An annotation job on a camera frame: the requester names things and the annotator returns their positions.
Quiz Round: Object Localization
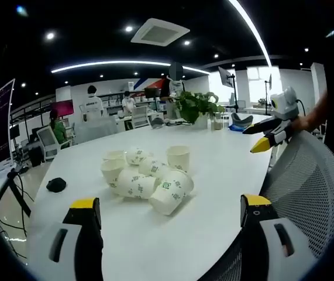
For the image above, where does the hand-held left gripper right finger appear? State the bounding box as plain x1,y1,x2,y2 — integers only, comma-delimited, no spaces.
240,193,318,281

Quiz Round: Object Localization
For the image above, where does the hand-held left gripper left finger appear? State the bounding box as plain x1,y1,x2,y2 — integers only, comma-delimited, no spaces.
27,197,105,281

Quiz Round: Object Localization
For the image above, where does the pile of printed paper cups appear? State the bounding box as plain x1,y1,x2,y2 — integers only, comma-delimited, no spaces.
100,145,195,217

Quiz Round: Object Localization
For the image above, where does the grey blue neck pillow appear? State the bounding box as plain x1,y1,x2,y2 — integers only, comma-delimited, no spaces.
230,112,254,132

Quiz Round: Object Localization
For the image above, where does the small black object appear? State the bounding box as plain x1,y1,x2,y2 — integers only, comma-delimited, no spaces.
46,177,67,193

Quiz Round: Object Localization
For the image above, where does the grey mesh office chair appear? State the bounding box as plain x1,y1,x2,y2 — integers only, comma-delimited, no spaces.
206,128,334,281

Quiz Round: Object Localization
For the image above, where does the monitor on black stand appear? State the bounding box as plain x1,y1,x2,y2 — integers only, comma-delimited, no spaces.
217,66,239,115

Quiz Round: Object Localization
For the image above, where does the green potted plant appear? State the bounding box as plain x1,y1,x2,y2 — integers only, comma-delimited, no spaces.
174,91,226,130

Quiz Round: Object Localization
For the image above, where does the long ceiling light strip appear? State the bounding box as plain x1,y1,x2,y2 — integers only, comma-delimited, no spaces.
228,0,273,68

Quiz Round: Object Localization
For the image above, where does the white office chair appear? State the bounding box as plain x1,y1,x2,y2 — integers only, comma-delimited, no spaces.
36,126,63,161
131,105,150,129

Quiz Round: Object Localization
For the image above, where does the white table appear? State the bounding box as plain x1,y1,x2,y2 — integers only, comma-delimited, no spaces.
26,115,276,281

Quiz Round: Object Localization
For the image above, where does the translucent office chair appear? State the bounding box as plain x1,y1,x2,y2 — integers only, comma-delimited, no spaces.
74,116,118,145

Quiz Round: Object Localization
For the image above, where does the ceiling air vent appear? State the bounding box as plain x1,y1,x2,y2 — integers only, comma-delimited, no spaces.
130,18,191,47

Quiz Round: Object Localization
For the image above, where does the curved ceiling light strip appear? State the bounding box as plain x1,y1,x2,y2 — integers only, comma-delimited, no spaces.
50,60,210,74

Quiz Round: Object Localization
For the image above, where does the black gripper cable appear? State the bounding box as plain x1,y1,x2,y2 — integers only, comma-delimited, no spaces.
294,98,307,117

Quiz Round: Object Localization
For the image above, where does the black floor cable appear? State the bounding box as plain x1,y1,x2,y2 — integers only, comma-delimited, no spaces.
0,210,29,260

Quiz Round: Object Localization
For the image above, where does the pink wall screen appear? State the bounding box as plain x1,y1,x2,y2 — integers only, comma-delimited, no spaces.
50,99,75,117

